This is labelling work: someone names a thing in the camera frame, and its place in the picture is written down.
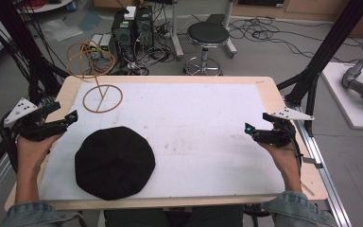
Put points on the white round table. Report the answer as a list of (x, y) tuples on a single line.
[(47, 6)]

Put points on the black round stool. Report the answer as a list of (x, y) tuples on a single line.
[(207, 33)]

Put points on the grey device with green light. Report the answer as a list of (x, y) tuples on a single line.
[(106, 44), (94, 45)]

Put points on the black frame post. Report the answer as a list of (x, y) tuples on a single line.
[(327, 47), (22, 47)]

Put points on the white table mat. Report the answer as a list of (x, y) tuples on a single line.
[(195, 142)]

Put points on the white platform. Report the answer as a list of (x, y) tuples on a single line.
[(343, 97)]

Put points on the white metal stand leg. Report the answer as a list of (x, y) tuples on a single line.
[(230, 28), (177, 28)]

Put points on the blue tape roll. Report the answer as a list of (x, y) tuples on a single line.
[(72, 6)]

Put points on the blue sheet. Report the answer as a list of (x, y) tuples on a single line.
[(89, 20)]

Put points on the person's left hand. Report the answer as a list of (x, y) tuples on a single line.
[(31, 153)]

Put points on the black hat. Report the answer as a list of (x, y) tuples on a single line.
[(115, 164)]

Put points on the white box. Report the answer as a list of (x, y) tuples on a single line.
[(130, 12)]

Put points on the person's right hand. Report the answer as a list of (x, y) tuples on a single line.
[(285, 157)]

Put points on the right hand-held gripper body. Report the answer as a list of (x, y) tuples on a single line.
[(275, 135)]

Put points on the wooden table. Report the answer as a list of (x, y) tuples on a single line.
[(176, 78)]

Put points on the black computer tower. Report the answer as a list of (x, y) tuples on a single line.
[(123, 36), (144, 26)]

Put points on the wooden cabinet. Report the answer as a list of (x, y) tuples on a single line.
[(312, 9)]

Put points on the wooden hat stand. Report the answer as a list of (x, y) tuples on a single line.
[(100, 99)]

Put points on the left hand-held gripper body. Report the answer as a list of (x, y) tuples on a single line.
[(34, 127)]

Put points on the person's dark pants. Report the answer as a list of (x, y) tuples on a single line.
[(173, 217)]

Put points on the clear plastic sheet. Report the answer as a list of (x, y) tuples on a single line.
[(61, 30)]

